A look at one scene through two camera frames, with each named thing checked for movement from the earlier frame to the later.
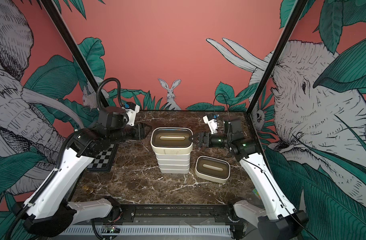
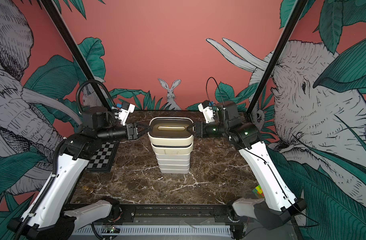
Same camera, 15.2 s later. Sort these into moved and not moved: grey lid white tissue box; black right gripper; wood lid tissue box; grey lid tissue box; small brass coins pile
Moved: black right gripper
Not moved: wood lid tissue box; grey lid tissue box; grey lid white tissue box; small brass coins pile
